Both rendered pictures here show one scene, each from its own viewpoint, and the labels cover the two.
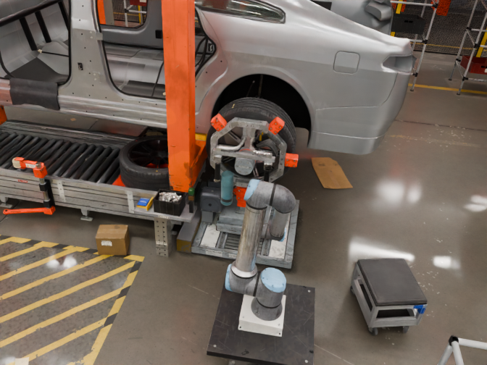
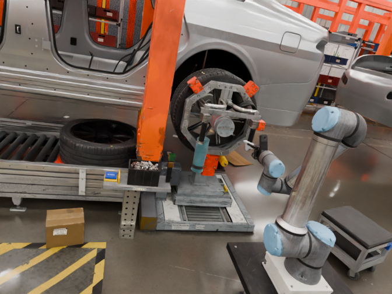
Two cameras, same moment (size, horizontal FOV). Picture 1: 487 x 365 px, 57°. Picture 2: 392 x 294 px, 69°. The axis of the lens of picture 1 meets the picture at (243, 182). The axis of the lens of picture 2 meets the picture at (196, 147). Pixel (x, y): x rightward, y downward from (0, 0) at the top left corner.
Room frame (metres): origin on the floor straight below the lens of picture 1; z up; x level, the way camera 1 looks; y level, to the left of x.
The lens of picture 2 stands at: (0.97, 0.90, 1.43)
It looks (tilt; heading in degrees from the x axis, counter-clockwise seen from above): 22 degrees down; 336
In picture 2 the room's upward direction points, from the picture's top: 12 degrees clockwise
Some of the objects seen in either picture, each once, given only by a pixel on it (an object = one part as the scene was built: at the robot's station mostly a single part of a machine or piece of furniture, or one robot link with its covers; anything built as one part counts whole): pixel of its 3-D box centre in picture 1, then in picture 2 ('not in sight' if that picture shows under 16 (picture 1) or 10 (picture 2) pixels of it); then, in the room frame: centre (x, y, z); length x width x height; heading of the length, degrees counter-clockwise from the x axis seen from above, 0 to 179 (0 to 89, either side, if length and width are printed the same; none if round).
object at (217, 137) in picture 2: (251, 143); (213, 112); (2.93, -0.04, 0.85); 0.50 x 0.23 x 0.50; 82
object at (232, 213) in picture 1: (247, 199); (200, 171); (2.93, -0.04, 0.32); 0.40 x 0.30 x 0.28; 82
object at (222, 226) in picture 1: (249, 218); (199, 190); (2.93, -0.07, 0.13); 0.50 x 0.36 x 0.10; 82
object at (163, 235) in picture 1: (163, 232); (129, 209); (2.58, 0.59, 0.21); 0.10 x 0.10 x 0.42; 82
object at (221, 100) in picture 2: (232, 138); (215, 98); (2.65, 0.10, 1.03); 0.19 x 0.18 x 0.11; 172
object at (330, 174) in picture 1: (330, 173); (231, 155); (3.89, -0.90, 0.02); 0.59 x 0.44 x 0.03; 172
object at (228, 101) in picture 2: (261, 143); (242, 102); (2.63, -0.10, 1.03); 0.19 x 0.18 x 0.11; 172
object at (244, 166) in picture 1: (246, 159); (221, 123); (2.69, -0.01, 0.85); 0.21 x 0.14 x 0.14; 172
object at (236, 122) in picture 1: (247, 154); (219, 119); (2.76, -0.02, 0.85); 0.54 x 0.07 x 0.54; 82
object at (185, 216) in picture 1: (165, 209); (137, 182); (2.58, 0.56, 0.44); 0.43 x 0.17 x 0.03; 82
